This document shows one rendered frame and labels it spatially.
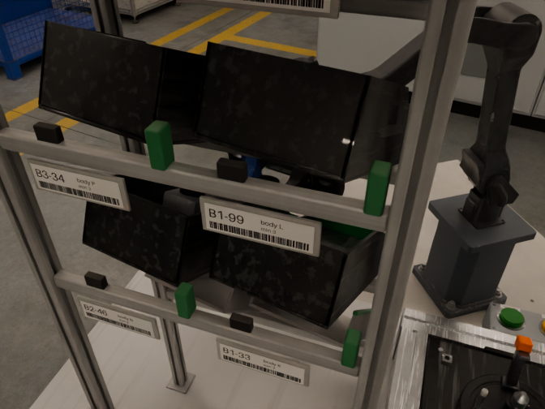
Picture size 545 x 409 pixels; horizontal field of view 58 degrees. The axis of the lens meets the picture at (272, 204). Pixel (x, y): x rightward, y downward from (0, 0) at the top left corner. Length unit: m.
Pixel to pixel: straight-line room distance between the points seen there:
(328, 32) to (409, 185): 3.61
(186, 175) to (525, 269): 1.02
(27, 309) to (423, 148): 2.23
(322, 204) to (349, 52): 3.57
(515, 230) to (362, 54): 2.95
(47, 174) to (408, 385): 0.64
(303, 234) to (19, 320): 2.11
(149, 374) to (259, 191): 0.70
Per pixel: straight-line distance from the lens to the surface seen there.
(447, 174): 1.50
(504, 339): 0.96
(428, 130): 0.27
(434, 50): 0.25
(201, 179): 0.34
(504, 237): 1.00
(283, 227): 0.33
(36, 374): 2.17
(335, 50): 3.91
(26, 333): 2.32
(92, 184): 0.39
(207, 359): 0.98
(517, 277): 1.24
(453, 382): 0.86
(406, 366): 0.87
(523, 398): 0.79
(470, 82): 3.72
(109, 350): 1.03
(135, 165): 0.36
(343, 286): 0.45
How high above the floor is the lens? 1.66
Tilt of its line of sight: 38 degrees down
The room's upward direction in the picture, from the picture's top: straight up
